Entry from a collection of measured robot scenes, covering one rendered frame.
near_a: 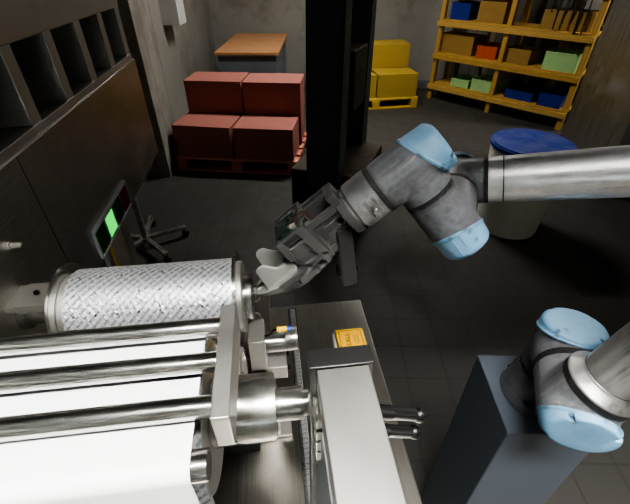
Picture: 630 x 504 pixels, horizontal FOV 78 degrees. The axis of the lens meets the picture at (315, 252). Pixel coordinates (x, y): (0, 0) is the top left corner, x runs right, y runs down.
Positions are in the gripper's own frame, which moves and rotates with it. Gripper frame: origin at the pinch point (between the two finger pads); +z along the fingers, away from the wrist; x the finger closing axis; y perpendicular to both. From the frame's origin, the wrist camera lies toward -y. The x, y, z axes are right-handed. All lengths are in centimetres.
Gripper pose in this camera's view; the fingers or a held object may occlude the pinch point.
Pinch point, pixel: (266, 288)
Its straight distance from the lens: 65.5
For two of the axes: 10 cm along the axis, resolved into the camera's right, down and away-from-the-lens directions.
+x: 1.2, 6.0, -7.9
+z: -7.6, 5.7, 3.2
